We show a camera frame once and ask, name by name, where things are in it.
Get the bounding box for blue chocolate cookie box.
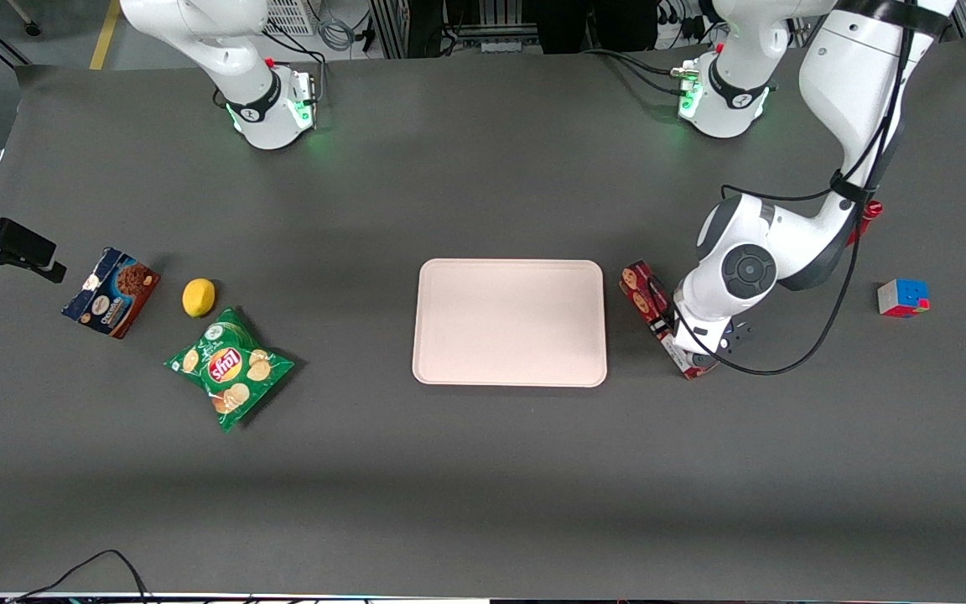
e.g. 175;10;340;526
61;247;161;340

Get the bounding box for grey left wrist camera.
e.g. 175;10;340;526
705;321;754;372

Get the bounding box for colourful puzzle cube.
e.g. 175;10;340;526
877;278;931;319

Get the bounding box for grey coiled cable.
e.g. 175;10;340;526
318;12;356;53

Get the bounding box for white perforated box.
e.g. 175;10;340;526
263;0;318;37

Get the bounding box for beige plastic tray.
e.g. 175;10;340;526
412;258;609;388

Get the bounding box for green chips bag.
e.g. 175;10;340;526
164;307;296;434

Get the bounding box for black left arm base cables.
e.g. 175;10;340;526
582;47;702;98

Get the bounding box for red tartan cookie box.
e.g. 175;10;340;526
619;258;719;381

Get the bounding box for black arm base cables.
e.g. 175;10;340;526
213;23;330;112
582;47;702;98

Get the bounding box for yellow lemon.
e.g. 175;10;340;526
181;278;217;319

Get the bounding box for black table edge cable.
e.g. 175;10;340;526
7;549;153;604

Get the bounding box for red soda bottle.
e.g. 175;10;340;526
848;200;884;247

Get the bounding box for black right arm base cables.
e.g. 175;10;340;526
213;23;330;112

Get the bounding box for aluminium equipment frame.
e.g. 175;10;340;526
368;0;565;60

